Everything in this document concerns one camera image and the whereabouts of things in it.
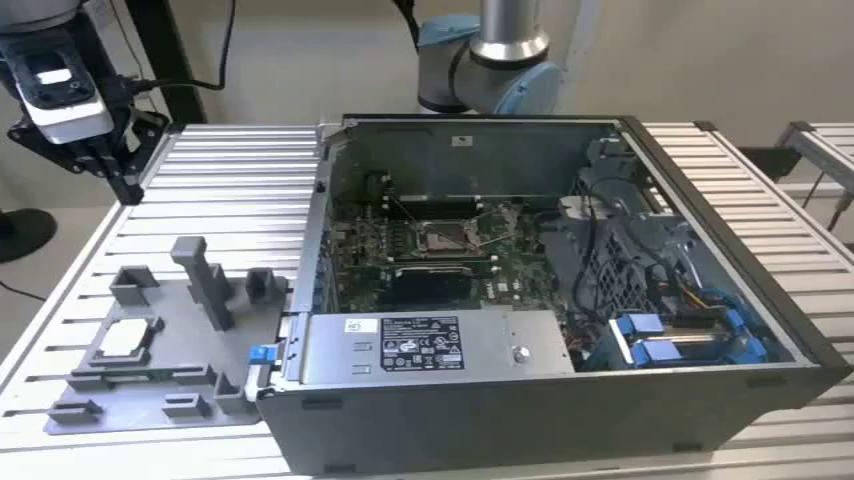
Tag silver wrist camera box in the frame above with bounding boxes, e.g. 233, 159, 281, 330
0, 37, 116, 146

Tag black upright post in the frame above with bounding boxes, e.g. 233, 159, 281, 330
128, 0, 209, 126

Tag green RAM stick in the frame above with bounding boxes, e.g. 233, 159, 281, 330
84, 366, 209, 382

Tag grey parts rack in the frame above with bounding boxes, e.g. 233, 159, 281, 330
43, 236, 292, 436

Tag aluminium side table frame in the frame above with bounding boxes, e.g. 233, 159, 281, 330
772, 120, 854, 202

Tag CPU with silver lid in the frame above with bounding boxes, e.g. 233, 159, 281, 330
92, 318, 155, 359

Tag blue disk carrier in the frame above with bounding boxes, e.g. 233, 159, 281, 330
615, 312, 666, 337
628, 337, 683, 370

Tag black open PC case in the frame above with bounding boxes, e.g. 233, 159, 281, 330
256, 113, 854, 475

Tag green motherboard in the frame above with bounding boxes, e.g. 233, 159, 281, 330
325, 193, 570, 314

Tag grey drive cage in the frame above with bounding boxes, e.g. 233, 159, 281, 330
538, 164, 703, 324

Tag black round stand base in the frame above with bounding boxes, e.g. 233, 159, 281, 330
0, 208, 59, 264

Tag thin socket locking lever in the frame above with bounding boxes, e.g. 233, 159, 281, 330
389, 194, 426, 224

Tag silver power supply unit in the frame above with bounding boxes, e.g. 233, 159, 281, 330
297, 309, 578, 385

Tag black camera cable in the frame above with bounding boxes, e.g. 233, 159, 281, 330
116, 0, 239, 101

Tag CPU socket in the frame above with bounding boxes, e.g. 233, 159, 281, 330
414, 217, 483, 259

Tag yellow and red wires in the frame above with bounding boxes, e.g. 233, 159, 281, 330
678, 285, 718, 314

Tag black RAM slot bank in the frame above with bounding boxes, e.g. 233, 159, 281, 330
381, 192, 566, 214
381, 253, 503, 268

